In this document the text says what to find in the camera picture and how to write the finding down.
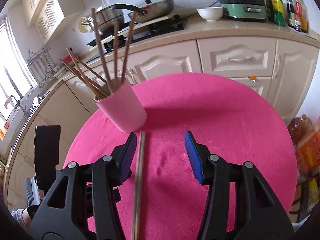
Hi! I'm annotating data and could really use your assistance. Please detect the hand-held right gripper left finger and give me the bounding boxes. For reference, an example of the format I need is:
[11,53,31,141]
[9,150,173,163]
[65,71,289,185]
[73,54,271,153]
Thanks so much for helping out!
[29,132,138,240]

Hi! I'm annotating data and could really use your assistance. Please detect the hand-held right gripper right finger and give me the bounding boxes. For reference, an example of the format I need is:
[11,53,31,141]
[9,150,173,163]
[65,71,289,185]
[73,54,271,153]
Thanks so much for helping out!
[184,131,294,240]

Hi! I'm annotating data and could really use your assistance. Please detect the wooden chopstick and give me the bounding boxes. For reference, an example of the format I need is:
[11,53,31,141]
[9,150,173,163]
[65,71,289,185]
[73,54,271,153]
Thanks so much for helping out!
[130,130,147,240]

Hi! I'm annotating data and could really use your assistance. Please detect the pale paper cup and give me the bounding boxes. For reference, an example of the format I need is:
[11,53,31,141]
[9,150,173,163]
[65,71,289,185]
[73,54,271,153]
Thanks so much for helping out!
[94,82,147,133]

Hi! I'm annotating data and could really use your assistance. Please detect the bundle of brown chopsticks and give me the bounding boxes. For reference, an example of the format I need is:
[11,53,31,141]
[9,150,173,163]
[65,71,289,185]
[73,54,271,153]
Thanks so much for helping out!
[59,8,137,100]

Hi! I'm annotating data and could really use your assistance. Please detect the person's left forearm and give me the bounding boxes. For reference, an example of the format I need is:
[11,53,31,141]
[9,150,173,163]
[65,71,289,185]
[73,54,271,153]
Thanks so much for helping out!
[11,205,34,233]

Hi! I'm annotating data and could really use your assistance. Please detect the pink table cloth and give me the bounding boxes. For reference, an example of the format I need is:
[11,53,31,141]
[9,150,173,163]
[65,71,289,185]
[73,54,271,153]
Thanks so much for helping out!
[63,72,298,240]

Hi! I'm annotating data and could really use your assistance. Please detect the steel sink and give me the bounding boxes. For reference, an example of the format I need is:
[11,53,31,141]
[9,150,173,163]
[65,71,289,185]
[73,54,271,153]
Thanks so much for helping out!
[10,92,50,153]

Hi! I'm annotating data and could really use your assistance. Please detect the orange window sill carton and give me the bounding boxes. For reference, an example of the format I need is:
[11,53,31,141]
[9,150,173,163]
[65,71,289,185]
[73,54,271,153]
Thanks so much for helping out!
[0,121,10,139]

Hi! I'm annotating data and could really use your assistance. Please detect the metal faucet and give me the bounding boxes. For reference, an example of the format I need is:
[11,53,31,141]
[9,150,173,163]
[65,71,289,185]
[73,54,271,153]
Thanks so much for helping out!
[4,95,27,113]

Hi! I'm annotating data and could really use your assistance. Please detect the white dishes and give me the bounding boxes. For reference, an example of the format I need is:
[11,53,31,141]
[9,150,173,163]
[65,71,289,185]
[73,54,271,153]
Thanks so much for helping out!
[54,66,67,78]

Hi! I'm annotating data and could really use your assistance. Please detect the window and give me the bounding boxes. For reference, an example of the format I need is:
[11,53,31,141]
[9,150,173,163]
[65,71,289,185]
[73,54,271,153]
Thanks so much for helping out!
[0,17,38,140]

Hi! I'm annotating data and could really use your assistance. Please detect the metal utensil rack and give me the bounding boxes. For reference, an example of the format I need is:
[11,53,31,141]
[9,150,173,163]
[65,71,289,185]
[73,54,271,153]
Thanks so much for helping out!
[25,47,54,80]

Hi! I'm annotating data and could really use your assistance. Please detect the orange package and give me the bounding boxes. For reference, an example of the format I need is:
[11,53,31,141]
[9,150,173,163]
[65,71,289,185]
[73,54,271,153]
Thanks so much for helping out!
[296,130,320,173]

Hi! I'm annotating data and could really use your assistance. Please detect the cream perforated ladle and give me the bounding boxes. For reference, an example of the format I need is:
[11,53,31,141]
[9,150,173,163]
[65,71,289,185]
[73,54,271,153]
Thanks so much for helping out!
[79,17,91,33]

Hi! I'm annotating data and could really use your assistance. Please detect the black gas stove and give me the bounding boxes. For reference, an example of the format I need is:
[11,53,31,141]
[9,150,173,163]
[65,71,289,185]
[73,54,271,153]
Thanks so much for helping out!
[87,15,188,55]

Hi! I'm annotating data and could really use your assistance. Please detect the cream lattice door cabinet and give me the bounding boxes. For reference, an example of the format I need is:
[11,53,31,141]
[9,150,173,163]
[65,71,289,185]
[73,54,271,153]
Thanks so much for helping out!
[34,0,65,42]

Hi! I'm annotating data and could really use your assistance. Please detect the beige stone board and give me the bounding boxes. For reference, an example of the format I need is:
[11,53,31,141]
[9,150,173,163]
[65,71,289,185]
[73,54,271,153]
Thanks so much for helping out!
[101,14,173,43]

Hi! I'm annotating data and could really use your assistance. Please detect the white bowl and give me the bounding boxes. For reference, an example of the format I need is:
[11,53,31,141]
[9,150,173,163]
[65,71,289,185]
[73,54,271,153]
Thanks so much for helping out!
[197,6,224,22]

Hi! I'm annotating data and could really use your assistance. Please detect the stainless steel pot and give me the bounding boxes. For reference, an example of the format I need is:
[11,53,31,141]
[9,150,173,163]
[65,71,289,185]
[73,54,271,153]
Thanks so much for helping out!
[94,6,125,34]

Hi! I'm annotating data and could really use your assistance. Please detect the steel frying pan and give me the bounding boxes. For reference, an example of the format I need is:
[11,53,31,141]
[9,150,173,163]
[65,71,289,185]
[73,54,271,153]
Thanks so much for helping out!
[112,0,175,22]

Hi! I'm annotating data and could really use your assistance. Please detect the green electric cooker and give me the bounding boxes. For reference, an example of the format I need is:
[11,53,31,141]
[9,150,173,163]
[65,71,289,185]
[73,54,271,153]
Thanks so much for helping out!
[217,0,267,22]

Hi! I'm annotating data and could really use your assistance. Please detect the glass pan lid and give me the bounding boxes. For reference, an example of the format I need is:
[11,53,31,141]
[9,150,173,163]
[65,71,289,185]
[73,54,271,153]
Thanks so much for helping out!
[144,0,174,8]

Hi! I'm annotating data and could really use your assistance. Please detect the dark olive oil bottle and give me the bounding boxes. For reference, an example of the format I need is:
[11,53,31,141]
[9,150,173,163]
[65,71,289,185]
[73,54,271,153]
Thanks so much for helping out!
[265,0,275,22]

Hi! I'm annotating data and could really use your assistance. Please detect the green yellow bottle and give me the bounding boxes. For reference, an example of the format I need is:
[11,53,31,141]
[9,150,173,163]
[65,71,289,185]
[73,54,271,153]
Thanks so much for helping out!
[270,0,286,27]

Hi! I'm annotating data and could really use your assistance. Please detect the dark sauce bottle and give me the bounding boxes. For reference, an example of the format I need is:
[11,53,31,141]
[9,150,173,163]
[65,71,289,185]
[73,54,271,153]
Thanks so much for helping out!
[285,0,297,28]

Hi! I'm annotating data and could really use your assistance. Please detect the cream upper wall cabinets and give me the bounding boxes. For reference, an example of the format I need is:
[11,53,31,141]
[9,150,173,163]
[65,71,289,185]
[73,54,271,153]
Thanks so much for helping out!
[21,0,58,25]

